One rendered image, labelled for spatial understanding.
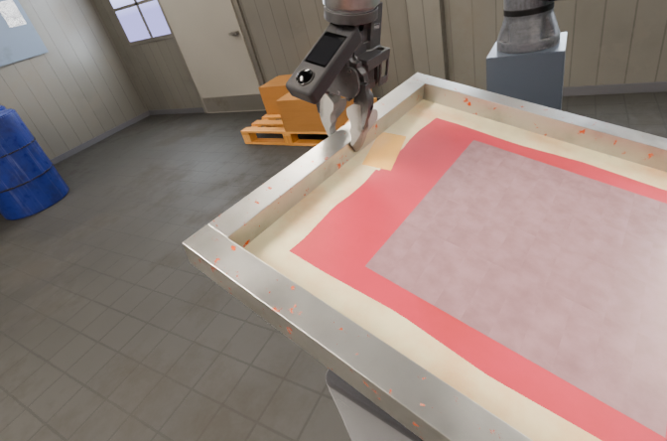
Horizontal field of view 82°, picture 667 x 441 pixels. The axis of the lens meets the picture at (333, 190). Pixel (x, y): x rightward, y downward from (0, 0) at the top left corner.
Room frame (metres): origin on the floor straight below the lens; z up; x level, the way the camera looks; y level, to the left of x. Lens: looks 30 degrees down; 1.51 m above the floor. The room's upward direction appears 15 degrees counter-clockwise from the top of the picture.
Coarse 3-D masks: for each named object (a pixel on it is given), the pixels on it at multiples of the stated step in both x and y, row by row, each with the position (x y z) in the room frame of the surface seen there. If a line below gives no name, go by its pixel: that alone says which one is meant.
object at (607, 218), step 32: (448, 128) 0.62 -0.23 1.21; (416, 160) 0.54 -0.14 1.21; (448, 160) 0.53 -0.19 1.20; (480, 160) 0.52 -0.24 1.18; (512, 160) 0.51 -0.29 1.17; (544, 160) 0.51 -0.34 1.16; (576, 160) 0.50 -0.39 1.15; (448, 192) 0.46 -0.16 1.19; (480, 192) 0.45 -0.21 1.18; (512, 192) 0.44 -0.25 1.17; (544, 192) 0.44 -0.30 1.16; (576, 192) 0.43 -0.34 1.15; (608, 192) 0.42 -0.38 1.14; (640, 192) 0.41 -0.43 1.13; (512, 224) 0.38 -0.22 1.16; (544, 224) 0.38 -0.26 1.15; (576, 224) 0.37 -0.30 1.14; (608, 224) 0.36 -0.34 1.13; (640, 224) 0.36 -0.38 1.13; (608, 256) 0.32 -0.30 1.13; (640, 256) 0.31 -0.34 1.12
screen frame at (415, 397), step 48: (384, 96) 0.69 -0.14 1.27; (432, 96) 0.72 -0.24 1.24; (480, 96) 0.66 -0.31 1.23; (336, 144) 0.55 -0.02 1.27; (576, 144) 0.54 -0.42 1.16; (624, 144) 0.49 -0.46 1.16; (288, 192) 0.45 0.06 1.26; (192, 240) 0.38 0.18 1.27; (240, 240) 0.39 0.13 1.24; (240, 288) 0.31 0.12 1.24; (288, 288) 0.30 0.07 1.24; (288, 336) 0.27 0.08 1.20; (336, 336) 0.24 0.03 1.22; (384, 384) 0.19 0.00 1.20; (432, 384) 0.19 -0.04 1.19; (432, 432) 0.16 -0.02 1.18; (480, 432) 0.15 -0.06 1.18
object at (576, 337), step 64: (384, 192) 0.47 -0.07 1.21; (320, 256) 0.37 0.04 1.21; (384, 256) 0.36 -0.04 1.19; (448, 256) 0.34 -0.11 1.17; (512, 256) 0.33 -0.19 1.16; (576, 256) 0.32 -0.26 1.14; (448, 320) 0.26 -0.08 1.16; (512, 320) 0.25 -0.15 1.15; (576, 320) 0.24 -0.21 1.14; (640, 320) 0.23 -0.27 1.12; (512, 384) 0.19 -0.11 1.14; (576, 384) 0.19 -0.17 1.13; (640, 384) 0.18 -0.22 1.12
